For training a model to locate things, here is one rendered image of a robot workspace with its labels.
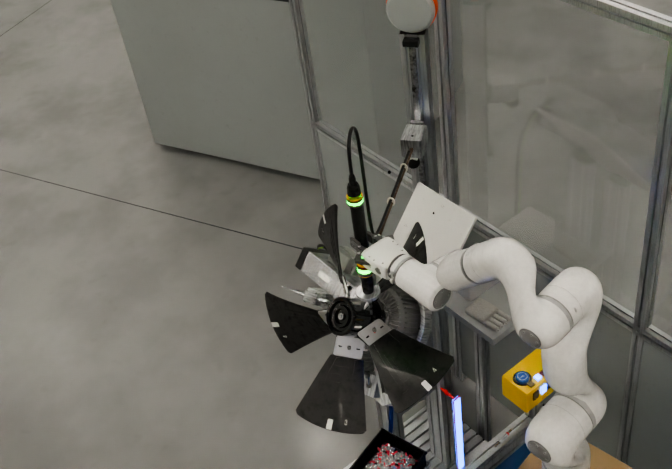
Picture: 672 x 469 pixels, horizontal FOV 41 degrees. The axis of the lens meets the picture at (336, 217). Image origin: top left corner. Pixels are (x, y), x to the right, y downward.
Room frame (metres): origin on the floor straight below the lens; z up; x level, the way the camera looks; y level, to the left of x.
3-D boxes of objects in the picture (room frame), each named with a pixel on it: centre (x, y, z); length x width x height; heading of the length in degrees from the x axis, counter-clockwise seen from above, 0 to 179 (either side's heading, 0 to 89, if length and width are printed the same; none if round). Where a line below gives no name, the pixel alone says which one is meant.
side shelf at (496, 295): (2.24, -0.46, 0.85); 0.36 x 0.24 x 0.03; 32
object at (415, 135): (2.43, -0.30, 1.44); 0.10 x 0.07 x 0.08; 157
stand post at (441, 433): (2.14, -0.27, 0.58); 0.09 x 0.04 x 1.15; 32
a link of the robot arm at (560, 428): (1.29, -0.45, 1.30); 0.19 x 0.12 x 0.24; 129
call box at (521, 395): (1.70, -0.50, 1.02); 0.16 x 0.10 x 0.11; 122
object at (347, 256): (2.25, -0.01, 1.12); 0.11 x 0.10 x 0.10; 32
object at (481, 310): (2.13, -0.46, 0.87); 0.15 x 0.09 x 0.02; 37
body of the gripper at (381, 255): (1.76, -0.12, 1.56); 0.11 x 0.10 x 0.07; 33
